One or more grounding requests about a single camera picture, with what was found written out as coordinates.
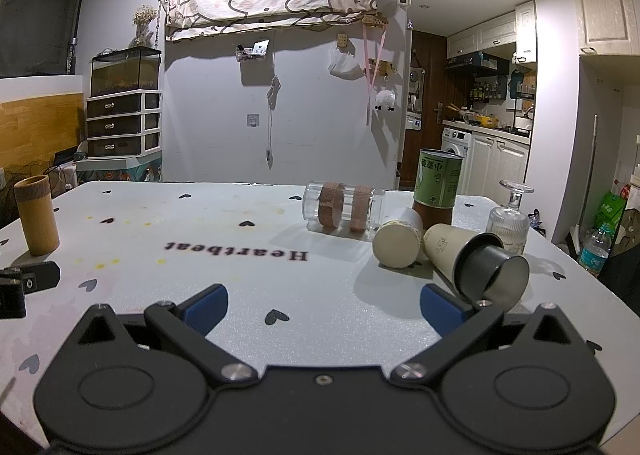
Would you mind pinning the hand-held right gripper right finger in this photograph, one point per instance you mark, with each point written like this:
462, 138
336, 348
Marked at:
441, 309

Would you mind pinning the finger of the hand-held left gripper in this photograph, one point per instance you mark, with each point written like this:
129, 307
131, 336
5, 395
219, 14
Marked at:
37, 277

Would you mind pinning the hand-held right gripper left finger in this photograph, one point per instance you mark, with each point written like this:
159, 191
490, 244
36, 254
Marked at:
204, 309

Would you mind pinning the beige paper cup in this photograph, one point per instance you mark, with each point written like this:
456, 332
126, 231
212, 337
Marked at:
442, 247

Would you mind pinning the bamboo cup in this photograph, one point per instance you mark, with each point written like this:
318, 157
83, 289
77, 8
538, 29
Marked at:
36, 215

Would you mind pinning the cream paper cup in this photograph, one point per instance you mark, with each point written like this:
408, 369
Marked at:
397, 245

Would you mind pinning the clear glass goblet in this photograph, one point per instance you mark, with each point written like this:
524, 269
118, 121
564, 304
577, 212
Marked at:
510, 227

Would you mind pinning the green tin can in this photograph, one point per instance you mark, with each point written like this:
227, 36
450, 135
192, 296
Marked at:
437, 180

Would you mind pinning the clear bottle with brown bands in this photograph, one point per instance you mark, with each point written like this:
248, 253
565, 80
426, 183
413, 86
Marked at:
345, 207

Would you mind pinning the wooden board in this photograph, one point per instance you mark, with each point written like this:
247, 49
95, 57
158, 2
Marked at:
40, 130

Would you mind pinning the white kitchen base cabinet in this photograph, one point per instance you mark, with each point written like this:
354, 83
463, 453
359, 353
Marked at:
500, 162

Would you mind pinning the white washing machine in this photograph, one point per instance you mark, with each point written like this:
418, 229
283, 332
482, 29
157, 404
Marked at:
456, 147

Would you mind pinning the plastic water bottle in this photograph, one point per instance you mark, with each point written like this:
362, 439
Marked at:
595, 255

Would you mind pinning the white drawer unit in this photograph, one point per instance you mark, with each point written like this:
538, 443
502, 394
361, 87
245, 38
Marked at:
122, 124

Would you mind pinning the green shopping bag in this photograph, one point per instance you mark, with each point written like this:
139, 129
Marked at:
610, 210

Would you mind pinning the white sheep plush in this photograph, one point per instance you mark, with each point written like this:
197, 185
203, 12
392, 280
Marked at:
386, 101

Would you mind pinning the glass fish tank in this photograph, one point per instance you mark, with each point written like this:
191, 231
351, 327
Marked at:
125, 72

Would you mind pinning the brown wooden door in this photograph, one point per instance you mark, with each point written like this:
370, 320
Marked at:
427, 85

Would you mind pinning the pink ribbon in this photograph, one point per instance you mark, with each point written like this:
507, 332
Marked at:
370, 70

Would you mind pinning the white hanging bag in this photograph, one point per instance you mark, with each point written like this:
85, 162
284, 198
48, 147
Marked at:
344, 66

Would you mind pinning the dried flower bunch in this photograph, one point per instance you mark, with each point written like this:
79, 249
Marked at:
143, 17

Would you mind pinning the wall socket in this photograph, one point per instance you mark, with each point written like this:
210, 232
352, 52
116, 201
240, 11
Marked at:
253, 120

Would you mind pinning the clear wall shelf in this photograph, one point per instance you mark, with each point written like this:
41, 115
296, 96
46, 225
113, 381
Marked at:
254, 50

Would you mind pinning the white kitchen wall cabinets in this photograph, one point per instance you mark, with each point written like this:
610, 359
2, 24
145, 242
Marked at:
490, 32

